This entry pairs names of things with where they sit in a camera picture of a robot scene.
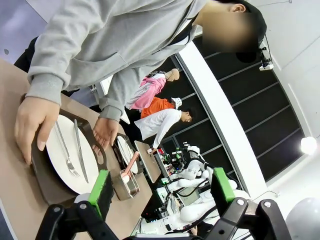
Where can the person's left hand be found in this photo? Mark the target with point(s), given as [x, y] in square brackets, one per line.
[106, 130]

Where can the silver table knife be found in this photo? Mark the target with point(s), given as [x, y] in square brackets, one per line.
[81, 151]

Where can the stainless steel rectangular container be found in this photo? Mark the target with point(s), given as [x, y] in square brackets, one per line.
[122, 192]

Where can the brown background table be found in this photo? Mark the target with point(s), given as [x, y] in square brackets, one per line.
[147, 162]

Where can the figure in pink top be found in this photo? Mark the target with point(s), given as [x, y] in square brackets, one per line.
[152, 87]

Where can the white round plate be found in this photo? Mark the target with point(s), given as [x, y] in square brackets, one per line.
[125, 150]
[73, 147]

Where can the silver fork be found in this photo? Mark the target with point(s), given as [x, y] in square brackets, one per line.
[72, 170]

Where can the person in grey hoodie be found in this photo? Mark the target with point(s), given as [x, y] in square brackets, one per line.
[112, 30]

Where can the person's right hand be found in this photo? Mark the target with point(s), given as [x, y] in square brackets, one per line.
[32, 115]

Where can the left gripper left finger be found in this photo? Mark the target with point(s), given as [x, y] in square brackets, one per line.
[98, 190]

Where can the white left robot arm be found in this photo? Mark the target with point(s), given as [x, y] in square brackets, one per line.
[305, 220]

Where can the person's right forearm grey sleeve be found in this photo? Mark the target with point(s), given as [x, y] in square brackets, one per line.
[47, 75]

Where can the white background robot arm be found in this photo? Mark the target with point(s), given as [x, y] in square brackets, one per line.
[192, 170]

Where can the round white lamp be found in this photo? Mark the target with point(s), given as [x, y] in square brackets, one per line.
[308, 146]

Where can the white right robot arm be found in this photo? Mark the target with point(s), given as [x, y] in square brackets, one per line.
[197, 212]

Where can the white mounted camera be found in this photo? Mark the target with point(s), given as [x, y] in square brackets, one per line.
[266, 67]

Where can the person's left forearm grey sleeve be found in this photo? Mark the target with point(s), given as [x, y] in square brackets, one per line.
[117, 95]

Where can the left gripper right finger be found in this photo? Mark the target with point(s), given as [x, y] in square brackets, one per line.
[225, 187]

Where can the person in white shirt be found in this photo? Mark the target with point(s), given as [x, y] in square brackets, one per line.
[155, 122]

